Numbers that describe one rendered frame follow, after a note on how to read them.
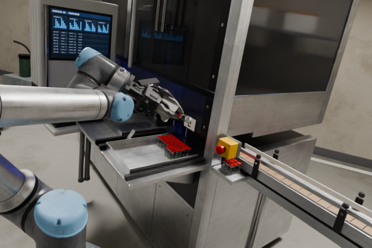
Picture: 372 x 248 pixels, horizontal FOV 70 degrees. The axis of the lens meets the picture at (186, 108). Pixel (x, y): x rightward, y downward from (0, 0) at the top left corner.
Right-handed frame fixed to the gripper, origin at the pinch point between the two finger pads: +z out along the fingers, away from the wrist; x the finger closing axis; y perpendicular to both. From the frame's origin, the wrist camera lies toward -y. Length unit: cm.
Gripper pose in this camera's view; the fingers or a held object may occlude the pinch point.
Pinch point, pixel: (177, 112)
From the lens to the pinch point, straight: 90.1
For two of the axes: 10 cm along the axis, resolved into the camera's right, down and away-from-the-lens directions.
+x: 5.8, -6.6, -4.7
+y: -0.6, 5.4, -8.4
